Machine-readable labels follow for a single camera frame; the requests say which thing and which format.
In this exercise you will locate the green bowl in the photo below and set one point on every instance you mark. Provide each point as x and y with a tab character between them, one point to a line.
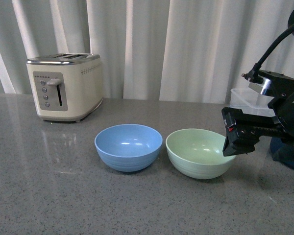
197	153

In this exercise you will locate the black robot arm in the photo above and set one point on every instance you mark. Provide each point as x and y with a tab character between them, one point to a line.
282	149

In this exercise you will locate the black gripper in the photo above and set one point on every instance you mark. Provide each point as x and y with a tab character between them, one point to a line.
243	131

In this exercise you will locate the white curtain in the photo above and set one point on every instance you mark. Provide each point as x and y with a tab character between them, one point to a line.
171	50

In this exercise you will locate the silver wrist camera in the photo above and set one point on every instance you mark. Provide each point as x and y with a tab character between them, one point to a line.
263	88

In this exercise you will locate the cream two-slot toaster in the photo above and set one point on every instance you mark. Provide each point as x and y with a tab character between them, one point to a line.
66	86

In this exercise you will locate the blue bowl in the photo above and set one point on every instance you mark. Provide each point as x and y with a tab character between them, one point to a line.
128	147

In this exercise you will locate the clear plastic container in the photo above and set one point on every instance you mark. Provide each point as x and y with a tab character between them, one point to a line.
251	102

